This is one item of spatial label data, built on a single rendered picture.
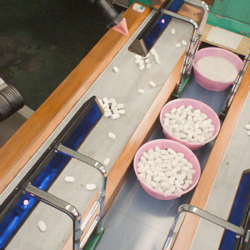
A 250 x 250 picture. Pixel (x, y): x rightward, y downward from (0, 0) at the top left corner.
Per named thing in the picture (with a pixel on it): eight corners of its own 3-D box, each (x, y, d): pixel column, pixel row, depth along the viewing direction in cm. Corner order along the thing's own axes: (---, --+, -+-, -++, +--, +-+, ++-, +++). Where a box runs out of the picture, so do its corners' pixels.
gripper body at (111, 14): (125, 13, 190) (116, 0, 187) (116, 23, 183) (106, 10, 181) (117, 19, 194) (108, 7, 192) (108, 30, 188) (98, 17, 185)
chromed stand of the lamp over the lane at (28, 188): (27, 258, 133) (11, 188, 99) (59, 210, 145) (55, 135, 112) (75, 284, 129) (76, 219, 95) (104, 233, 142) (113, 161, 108)
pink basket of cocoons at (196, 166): (120, 189, 154) (122, 176, 147) (146, 143, 171) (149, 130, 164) (182, 218, 149) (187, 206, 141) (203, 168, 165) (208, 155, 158)
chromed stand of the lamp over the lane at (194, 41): (141, 89, 194) (156, 10, 160) (156, 66, 206) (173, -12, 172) (176, 102, 190) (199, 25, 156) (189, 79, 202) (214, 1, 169)
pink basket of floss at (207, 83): (200, 99, 193) (205, 85, 186) (180, 64, 209) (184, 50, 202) (247, 91, 200) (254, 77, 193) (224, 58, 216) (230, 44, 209)
